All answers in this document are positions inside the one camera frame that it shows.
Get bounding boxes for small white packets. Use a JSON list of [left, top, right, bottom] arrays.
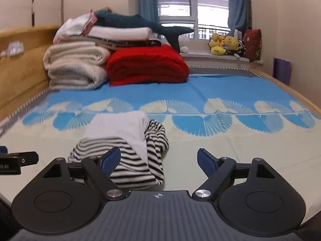
[[0, 41, 25, 58]]

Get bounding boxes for red cushion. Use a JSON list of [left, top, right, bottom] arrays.
[[243, 28, 263, 62]]

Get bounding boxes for speckled cream folded blanket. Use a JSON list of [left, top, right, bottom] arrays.
[[47, 61, 109, 91]]

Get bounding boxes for blue patterned bed sheet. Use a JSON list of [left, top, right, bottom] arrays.
[[0, 74, 321, 207]]

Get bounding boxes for window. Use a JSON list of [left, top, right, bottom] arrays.
[[155, 0, 232, 41]]

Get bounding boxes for white windowsill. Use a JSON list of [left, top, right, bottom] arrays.
[[179, 52, 264, 64]]

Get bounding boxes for white folded blanket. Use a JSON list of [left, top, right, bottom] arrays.
[[88, 26, 154, 41]]

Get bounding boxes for white plush ball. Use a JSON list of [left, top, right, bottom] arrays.
[[179, 34, 190, 54]]

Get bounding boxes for red folded blanket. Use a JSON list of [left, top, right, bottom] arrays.
[[106, 46, 190, 87]]

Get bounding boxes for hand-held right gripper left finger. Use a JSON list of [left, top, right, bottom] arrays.
[[40, 147, 131, 201]]

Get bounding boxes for teal shark plush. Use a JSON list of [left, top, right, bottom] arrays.
[[92, 9, 195, 54]]

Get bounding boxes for yellow plush toy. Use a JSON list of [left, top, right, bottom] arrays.
[[209, 33, 227, 56], [223, 36, 239, 54]]

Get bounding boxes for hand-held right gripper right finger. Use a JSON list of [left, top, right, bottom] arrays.
[[192, 148, 279, 201]]

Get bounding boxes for dark patterned folded cloth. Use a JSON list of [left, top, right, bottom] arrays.
[[60, 36, 163, 50]]

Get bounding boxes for striped plush toy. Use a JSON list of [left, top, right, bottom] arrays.
[[235, 40, 246, 57]]

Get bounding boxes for wooden bed frame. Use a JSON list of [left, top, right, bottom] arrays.
[[0, 25, 321, 121]]

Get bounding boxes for striped white sweater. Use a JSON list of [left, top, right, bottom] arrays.
[[67, 110, 170, 190]]

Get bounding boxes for blue curtain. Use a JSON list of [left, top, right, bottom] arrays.
[[137, 0, 160, 26], [227, 0, 252, 31]]

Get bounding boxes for pink white cloth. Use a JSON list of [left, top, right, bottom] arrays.
[[53, 9, 99, 44]]

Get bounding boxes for cream wardrobe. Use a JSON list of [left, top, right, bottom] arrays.
[[0, 0, 66, 29]]

